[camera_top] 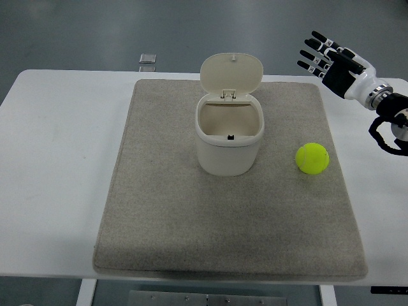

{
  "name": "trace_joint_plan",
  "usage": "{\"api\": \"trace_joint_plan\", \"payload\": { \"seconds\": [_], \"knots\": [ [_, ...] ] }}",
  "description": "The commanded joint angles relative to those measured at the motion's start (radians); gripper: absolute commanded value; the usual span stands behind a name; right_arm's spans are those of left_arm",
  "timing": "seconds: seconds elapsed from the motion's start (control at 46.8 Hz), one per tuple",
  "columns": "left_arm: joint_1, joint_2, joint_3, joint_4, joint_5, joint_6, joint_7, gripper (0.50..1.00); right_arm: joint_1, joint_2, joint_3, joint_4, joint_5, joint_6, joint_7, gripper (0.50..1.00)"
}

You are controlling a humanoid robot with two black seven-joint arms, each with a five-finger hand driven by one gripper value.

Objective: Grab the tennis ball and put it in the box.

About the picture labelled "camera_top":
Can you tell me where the black table control panel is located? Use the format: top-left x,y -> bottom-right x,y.
370,286 -> 408,295

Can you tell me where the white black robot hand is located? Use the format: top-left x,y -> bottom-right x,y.
296,30 -> 383,106

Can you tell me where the grey metal plate with screws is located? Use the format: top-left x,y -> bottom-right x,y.
127,289 -> 288,306

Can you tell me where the beige fabric mat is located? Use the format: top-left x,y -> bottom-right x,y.
92,78 -> 369,281

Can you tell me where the yellow-green tennis ball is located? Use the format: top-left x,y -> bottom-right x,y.
295,142 -> 330,175

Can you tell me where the cream plastic bin with lid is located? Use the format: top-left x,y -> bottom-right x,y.
194,52 -> 266,177

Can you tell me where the white table leg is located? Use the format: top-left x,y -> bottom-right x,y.
318,284 -> 336,306
76,279 -> 97,306

